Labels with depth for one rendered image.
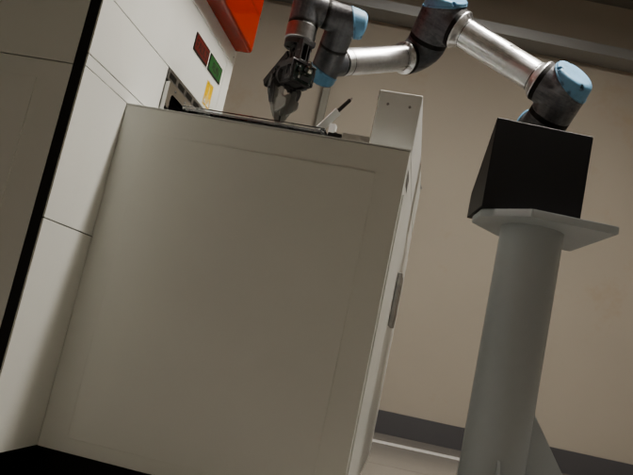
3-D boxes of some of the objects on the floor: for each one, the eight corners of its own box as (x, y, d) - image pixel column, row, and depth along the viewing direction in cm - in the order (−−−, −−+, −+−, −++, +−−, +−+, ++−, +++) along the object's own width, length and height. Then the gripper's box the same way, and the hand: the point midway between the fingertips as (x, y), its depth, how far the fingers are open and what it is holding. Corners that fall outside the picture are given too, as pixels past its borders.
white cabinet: (24, 486, 143) (125, 104, 154) (179, 437, 237) (235, 202, 248) (335, 570, 132) (418, 152, 144) (367, 484, 226) (416, 236, 238)
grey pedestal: (588, 552, 195) (631, 261, 207) (668, 613, 152) (717, 240, 163) (406, 512, 196) (460, 225, 208) (432, 561, 153) (498, 194, 165)
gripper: (295, 31, 171) (276, 114, 168) (324, 46, 176) (306, 127, 173) (276, 39, 178) (257, 119, 175) (305, 53, 183) (287, 131, 180)
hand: (277, 120), depth 176 cm, fingers closed
